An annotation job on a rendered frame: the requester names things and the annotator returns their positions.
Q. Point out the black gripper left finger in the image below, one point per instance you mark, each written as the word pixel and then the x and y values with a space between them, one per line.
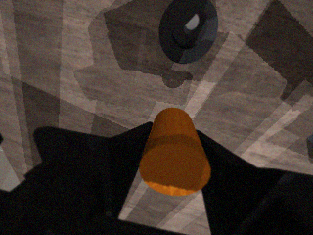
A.
pixel 117 158

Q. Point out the orange knob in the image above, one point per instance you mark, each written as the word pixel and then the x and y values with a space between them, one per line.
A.
pixel 174 161

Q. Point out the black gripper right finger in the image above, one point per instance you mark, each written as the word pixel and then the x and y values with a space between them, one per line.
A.
pixel 238 192

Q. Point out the black round pedestal with silver shaft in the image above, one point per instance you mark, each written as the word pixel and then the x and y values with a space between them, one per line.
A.
pixel 187 30

